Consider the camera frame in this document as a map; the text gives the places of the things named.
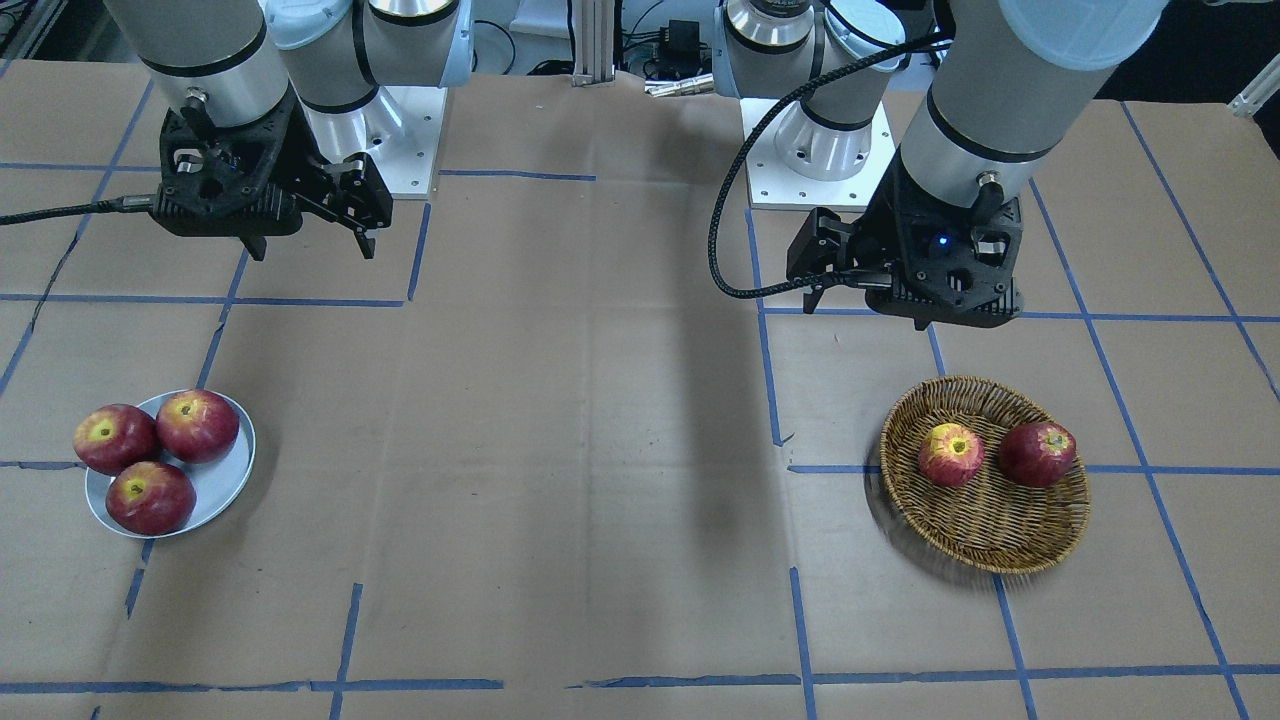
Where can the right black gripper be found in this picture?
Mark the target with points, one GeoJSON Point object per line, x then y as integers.
{"type": "Point", "coordinates": [306, 160]}

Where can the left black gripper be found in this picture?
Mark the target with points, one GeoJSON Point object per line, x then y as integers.
{"type": "Point", "coordinates": [872, 235]}

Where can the red yellow apple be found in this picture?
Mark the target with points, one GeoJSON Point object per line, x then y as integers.
{"type": "Point", "coordinates": [951, 455]}

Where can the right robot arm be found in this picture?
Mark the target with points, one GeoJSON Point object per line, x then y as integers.
{"type": "Point", "coordinates": [236, 59]}

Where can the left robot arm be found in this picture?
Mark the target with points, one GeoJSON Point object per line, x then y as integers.
{"type": "Point", "coordinates": [1014, 77]}

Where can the red apple plate back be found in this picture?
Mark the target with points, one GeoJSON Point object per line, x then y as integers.
{"type": "Point", "coordinates": [196, 425]}

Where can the red apple plate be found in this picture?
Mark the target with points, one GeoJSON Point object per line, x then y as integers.
{"type": "Point", "coordinates": [196, 425]}
{"type": "Point", "coordinates": [114, 437]}
{"type": "Point", "coordinates": [151, 498]}

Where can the dark red basket apple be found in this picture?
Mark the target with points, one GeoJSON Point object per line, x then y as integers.
{"type": "Point", "coordinates": [1037, 454]}

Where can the woven wicker basket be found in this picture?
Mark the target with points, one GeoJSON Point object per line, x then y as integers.
{"type": "Point", "coordinates": [991, 523]}

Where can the grey round plate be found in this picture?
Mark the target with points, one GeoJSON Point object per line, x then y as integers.
{"type": "Point", "coordinates": [218, 483]}

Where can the red apple plate front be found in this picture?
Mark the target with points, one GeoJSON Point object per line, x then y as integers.
{"type": "Point", "coordinates": [151, 498]}

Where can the black electronics box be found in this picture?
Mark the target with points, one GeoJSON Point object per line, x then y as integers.
{"type": "Point", "coordinates": [680, 43]}

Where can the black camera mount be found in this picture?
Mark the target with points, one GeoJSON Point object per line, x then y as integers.
{"type": "Point", "coordinates": [225, 182]}
{"type": "Point", "coordinates": [955, 262]}

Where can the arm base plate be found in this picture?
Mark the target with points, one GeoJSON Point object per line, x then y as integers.
{"type": "Point", "coordinates": [790, 180]}
{"type": "Point", "coordinates": [405, 124]}

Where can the aluminium frame post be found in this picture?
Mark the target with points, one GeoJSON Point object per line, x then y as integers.
{"type": "Point", "coordinates": [593, 26]}

